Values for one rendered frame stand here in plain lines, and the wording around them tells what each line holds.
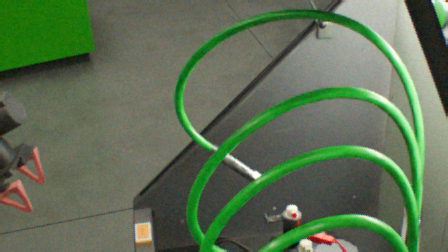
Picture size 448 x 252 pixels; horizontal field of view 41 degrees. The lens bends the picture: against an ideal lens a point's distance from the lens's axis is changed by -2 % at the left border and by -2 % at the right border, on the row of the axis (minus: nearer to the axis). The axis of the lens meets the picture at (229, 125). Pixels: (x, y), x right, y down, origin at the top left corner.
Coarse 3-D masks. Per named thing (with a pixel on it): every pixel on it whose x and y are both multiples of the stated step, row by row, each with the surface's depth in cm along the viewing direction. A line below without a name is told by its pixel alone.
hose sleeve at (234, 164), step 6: (210, 150) 97; (228, 156) 98; (222, 162) 98; (228, 162) 97; (234, 162) 98; (240, 162) 98; (234, 168) 98; (240, 168) 98; (246, 168) 98; (240, 174) 98; (246, 174) 98; (252, 174) 98
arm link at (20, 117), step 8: (0, 96) 111; (8, 96) 112; (0, 104) 110; (8, 104) 111; (16, 104) 113; (0, 112) 110; (8, 112) 110; (16, 112) 112; (24, 112) 115; (0, 120) 111; (8, 120) 111; (16, 120) 111; (24, 120) 114; (0, 128) 112; (8, 128) 112
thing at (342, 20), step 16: (256, 16) 84; (272, 16) 83; (288, 16) 83; (304, 16) 82; (320, 16) 82; (336, 16) 81; (224, 32) 86; (368, 32) 81; (208, 48) 88; (384, 48) 82; (192, 64) 90; (400, 64) 83; (176, 96) 93; (416, 96) 85; (176, 112) 95; (416, 112) 86; (192, 128) 96; (416, 128) 87; (208, 144) 97
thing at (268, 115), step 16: (304, 96) 72; (320, 96) 72; (336, 96) 72; (352, 96) 72; (368, 96) 73; (272, 112) 72; (400, 112) 75; (240, 128) 73; (256, 128) 72; (400, 128) 76; (224, 144) 73; (416, 144) 78; (208, 160) 75; (416, 160) 79; (208, 176) 75; (416, 176) 80; (192, 192) 76; (416, 192) 82; (192, 208) 77; (192, 224) 78
